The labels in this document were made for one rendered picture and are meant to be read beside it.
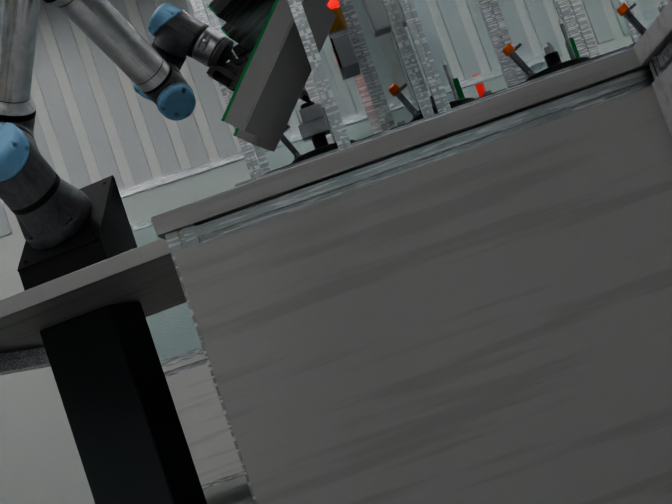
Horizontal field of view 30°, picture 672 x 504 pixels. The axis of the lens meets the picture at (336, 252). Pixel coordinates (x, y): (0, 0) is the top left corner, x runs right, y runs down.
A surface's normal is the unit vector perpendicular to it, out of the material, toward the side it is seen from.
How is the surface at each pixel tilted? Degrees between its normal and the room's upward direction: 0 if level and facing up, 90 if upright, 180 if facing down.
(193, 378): 90
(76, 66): 90
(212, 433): 90
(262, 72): 90
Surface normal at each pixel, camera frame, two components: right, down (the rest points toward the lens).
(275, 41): -0.22, -0.01
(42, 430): 0.09, -0.12
